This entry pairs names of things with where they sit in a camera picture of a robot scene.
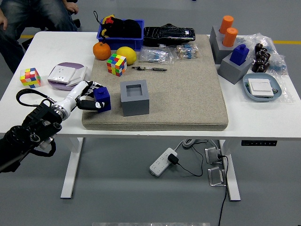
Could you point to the blue plastic bin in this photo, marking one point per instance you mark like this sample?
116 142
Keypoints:
127 43

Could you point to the beige fabric mat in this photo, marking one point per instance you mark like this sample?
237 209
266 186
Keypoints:
183 99

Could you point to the orange cylinder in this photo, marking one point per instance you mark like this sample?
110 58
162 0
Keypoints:
227 23
230 36

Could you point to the yellow red tool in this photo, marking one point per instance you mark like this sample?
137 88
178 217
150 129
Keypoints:
108 19

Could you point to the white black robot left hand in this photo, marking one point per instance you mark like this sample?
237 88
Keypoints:
74 95

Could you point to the light blue dish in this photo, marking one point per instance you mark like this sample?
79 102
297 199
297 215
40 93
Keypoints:
258 76

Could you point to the bag of blue resistors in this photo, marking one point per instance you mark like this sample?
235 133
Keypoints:
155 56

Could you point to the clear bag of blue parts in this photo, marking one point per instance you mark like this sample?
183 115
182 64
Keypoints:
277 61

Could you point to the bright colourful puzzle cube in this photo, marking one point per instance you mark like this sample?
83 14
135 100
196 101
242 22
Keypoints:
117 66

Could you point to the tall grey holder block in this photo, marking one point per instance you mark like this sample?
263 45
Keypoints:
217 47

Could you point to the white switch panel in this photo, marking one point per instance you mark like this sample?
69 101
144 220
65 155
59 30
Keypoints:
261 87

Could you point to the person's right hand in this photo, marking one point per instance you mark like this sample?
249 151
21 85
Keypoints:
3 21

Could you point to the orange fruit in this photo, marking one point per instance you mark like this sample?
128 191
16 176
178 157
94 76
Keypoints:
101 50

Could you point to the yellow lemon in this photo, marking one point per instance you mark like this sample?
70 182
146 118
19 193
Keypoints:
127 55

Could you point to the black fabric pouch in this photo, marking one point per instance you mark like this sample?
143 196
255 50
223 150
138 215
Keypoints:
127 28

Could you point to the black plastic-wrapped package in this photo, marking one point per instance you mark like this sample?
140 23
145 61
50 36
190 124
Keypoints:
164 35

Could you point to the white cover plate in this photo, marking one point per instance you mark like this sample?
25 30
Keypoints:
78 76

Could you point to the grey square seal holder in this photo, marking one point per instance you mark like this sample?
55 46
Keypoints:
231 71
135 107

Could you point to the green circuit board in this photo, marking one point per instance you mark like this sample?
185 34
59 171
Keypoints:
246 86

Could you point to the clear metal stand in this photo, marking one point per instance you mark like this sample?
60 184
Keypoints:
212 155
216 176

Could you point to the black table control panel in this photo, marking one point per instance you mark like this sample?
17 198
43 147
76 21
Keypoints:
258 143

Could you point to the black capacitor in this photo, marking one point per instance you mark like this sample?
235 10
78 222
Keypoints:
266 66
255 67
259 62
267 57
263 53
259 47

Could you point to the person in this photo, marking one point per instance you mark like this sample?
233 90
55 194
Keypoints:
28 14

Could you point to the pastel colourful puzzle cube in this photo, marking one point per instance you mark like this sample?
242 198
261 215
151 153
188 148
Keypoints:
30 77

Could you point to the white table leg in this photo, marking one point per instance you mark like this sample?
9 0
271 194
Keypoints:
69 174
232 181

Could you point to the blue seal stamp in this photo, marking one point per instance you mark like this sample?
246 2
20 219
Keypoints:
238 55
104 99

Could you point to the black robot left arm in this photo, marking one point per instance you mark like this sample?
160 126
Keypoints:
35 122

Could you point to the white wall socket panel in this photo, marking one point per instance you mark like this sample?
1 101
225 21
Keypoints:
61 73

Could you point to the black silver pen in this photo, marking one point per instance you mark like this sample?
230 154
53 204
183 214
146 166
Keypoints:
150 68

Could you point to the purple white tray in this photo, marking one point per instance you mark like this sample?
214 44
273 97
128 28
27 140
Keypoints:
70 64

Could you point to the bag of brown resistors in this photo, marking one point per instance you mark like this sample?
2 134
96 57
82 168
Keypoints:
187 51

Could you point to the person's left hand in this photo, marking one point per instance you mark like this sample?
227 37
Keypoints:
71 7

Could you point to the white power strip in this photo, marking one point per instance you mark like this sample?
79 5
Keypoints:
160 164

